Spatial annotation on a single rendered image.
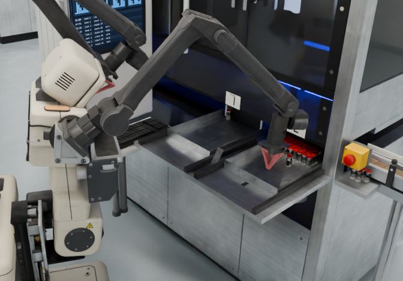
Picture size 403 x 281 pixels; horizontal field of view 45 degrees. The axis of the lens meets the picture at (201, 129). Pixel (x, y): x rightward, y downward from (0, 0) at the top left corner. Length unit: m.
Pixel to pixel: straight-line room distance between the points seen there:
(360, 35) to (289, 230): 0.90
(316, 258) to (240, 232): 0.43
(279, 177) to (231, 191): 0.21
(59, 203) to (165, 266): 1.16
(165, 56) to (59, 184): 0.60
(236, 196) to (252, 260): 0.74
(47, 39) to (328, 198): 1.30
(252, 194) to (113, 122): 0.60
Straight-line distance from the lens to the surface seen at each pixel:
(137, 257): 2.79
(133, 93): 1.39
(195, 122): 2.18
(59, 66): 1.50
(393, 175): 1.89
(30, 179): 3.55
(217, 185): 1.77
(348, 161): 1.79
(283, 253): 2.24
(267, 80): 1.54
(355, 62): 1.72
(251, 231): 2.32
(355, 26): 1.69
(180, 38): 1.36
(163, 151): 1.97
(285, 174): 1.87
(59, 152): 1.44
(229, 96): 2.12
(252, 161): 1.93
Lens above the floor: 1.84
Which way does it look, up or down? 27 degrees down
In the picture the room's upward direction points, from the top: 3 degrees clockwise
